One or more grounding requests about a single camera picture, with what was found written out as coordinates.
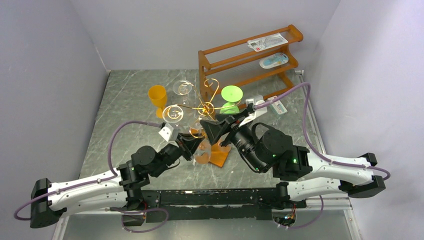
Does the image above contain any orange plastic wine glass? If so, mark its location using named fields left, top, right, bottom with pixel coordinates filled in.
left=147, top=85, right=168, bottom=119

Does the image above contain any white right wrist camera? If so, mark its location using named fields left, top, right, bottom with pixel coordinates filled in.
left=239, top=95, right=268, bottom=126

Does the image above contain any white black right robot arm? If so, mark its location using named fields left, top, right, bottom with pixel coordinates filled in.
left=199, top=113, right=386, bottom=210

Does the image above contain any white flat packet top shelf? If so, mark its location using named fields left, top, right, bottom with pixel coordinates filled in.
left=247, top=33, right=289, bottom=52

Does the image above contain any gold wire wine glass rack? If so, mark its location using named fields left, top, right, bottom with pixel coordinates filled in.
left=188, top=84, right=231, bottom=168

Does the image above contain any green plastic wine glass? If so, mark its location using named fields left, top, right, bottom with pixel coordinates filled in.
left=219, top=85, right=244, bottom=114

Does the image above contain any blue blister pack middle shelf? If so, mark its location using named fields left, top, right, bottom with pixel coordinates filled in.
left=259, top=52, right=289, bottom=69

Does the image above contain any wooden three-tier shelf rack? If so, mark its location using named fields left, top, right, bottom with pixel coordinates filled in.
left=198, top=24, right=304, bottom=102

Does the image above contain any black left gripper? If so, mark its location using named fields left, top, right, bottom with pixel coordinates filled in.
left=152, top=133, right=205, bottom=178

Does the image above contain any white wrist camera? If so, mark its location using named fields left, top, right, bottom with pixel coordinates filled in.
left=158, top=122, right=180, bottom=142
left=239, top=95, right=268, bottom=126

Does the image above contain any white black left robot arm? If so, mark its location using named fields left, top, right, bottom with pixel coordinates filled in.
left=29, top=133, right=204, bottom=229

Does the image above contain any clear wine glass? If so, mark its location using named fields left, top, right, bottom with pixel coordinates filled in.
left=162, top=104, right=185, bottom=132
left=188, top=116, right=212, bottom=164
left=172, top=80, right=194, bottom=110

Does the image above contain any small white teal box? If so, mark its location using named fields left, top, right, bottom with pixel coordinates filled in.
left=268, top=100, right=288, bottom=116

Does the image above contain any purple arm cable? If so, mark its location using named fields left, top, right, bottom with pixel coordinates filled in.
left=13, top=120, right=163, bottom=222
left=253, top=82, right=392, bottom=181

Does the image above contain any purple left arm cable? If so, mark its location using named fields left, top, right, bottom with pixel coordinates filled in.
left=13, top=120, right=163, bottom=222

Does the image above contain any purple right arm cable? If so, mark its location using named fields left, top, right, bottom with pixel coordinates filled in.
left=253, top=82, right=392, bottom=181

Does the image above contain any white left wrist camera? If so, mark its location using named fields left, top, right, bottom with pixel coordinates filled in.
left=158, top=122, right=180, bottom=142

